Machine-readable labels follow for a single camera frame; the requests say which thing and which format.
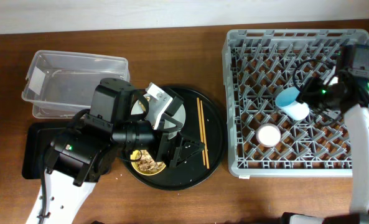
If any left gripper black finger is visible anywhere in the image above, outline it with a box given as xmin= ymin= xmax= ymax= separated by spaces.
xmin=159 ymin=108 xmax=184 ymax=139
xmin=170 ymin=133 xmax=205 ymax=168

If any light blue plastic cup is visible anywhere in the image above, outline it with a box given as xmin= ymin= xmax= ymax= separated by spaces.
xmin=275 ymin=87 xmax=310 ymax=121

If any pink plastic cup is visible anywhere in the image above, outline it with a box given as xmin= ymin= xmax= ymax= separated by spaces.
xmin=256 ymin=123 xmax=281 ymax=147

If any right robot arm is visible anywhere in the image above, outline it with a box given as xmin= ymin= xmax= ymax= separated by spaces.
xmin=280 ymin=44 xmax=369 ymax=223

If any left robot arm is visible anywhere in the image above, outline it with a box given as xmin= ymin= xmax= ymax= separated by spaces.
xmin=27 ymin=78 xmax=205 ymax=223

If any grey dishwasher rack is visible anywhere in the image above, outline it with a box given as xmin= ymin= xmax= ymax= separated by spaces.
xmin=222 ymin=29 xmax=369 ymax=179

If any round black tray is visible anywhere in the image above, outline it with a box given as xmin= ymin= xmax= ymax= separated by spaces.
xmin=123 ymin=85 xmax=228 ymax=190

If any wooden chopstick right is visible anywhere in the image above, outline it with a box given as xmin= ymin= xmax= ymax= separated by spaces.
xmin=200 ymin=100 xmax=210 ymax=169

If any yellow bowl with food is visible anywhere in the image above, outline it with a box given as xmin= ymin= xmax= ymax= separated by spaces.
xmin=130 ymin=150 xmax=166 ymax=176

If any white round plate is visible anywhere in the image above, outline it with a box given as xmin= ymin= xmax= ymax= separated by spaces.
xmin=143 ymin=93 xmax=185 ymax=139

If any clear plastic bin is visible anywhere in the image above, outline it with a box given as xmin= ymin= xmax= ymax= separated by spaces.
xmin=21 ymin=50 xmax=130 ymax=119

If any black rectangular tray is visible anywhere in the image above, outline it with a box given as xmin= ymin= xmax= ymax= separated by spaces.
xmin=22 ymin=121 xmax=68 ymax=179

